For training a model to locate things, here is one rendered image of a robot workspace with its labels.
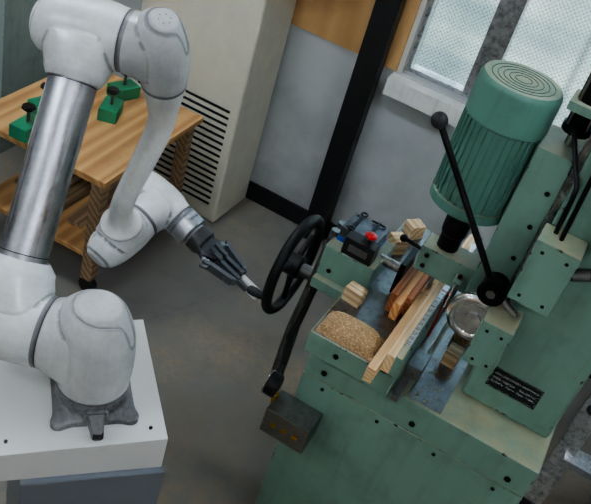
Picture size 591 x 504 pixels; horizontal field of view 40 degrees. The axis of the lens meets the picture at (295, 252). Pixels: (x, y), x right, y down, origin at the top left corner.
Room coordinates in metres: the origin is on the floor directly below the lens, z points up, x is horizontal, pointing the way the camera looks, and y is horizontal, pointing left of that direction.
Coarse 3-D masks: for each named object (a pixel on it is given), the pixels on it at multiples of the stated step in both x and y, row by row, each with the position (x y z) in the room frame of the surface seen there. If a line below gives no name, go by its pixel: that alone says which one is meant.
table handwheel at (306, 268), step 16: (304, 224) 1.68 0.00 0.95; (320, 224) 1.77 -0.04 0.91; (288, 240) 1.63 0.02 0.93; (320, 240) 1.81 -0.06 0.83; (288, 256) 1.60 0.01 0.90; (272, 272) 1.57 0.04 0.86; (288, 272) 1.67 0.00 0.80; (304, 272) 1.67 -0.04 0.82; (272, 288) 1.56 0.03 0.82; (288, 288) 1.70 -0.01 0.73; (272, 304) 1.63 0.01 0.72
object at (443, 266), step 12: (432, 240) 1.61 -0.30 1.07; (420, 252) 1.58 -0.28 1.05; (432, 252) 1.57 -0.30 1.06; (444, 252) 1.58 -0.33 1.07; (456, 252) 1.59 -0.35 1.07; (468, 252) 1.61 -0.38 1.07; (420, 264) 1.57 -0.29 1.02; (432, 264) 1.57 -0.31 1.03; (444, 264) 1.56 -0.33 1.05; (456, 264) 1.55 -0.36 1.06; (468, 264) 1.56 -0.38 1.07; (432, 276) 1.56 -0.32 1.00; (444, 276) 1.56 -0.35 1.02; (468, 276) 1.54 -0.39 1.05
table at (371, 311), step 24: (336, 288) 1.58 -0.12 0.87; (384, 288) 1.60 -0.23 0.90; (360, 312) 1.48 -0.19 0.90; (384, 312) 1.51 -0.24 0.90; (312, 336) 1.37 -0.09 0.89; (384, 336) 1.43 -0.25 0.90; (336, 360) 1.35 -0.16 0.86; (360, 360) 1.33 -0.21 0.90; (408, 360) 1.44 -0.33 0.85; (384, 384) 1.31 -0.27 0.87
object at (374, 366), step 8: (424, 288) 1.60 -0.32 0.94; (416, 304) 1.53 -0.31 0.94; (408, 312) 1.49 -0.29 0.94; (400, 320) 1.45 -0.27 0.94; (408, 320) 1.46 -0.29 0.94; (400, 328) 1.42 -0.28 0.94; (392, 336) 1.39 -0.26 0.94; (384, 344) 1.35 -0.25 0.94; (392, 344) 1.36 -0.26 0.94; (384, 352) 1.33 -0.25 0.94; (376, 360) 1.30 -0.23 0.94; (368, 368) 1.27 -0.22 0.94; (376, 368) 1.27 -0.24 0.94; (368, 376) 1.27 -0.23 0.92
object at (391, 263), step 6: (414, 252) 1.65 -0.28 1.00; (384, 258) 1.64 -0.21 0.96; (390, 258) 1.64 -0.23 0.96; (408, 258) 1.62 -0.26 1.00; (414, 258) 1.65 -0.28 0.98; (384, 264) 1.63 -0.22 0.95; (390, 264) 1.63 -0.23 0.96; (396, 264) 1.63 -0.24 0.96; (402, 264) 1.59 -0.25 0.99; (408, 264) 1.60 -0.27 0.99; (396, 270) 1.62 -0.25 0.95; (402, 270) 1.58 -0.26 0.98; (396, 276) 1.59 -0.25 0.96; (402, 276) 1.59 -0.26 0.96; (396, 282) 1.58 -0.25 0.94; (390, 288) 1.59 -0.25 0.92
